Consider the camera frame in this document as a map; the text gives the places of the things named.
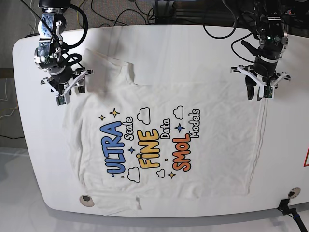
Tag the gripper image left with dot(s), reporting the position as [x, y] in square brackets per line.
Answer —
[66, 78]

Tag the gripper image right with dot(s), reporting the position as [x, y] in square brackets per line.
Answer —
[264, 70]

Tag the white printed T-shirt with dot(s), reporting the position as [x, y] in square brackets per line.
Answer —
[169, 140]

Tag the red triangle sticker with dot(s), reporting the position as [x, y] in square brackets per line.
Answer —
[306, 162]

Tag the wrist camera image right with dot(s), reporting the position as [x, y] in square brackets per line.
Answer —
[268, 92]

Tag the right table cable grommet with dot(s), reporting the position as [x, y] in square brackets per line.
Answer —
[294, 192]

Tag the table cable grommet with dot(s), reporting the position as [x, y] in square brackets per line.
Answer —
[86, 201]
[294, 192]

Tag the left table cable grommet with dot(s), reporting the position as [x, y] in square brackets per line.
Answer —
[86, 201]

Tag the aluminium frame stand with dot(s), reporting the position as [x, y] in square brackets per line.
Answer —
[164, 11]

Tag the black clamp with cable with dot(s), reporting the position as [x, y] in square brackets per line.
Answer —
[292, 212]

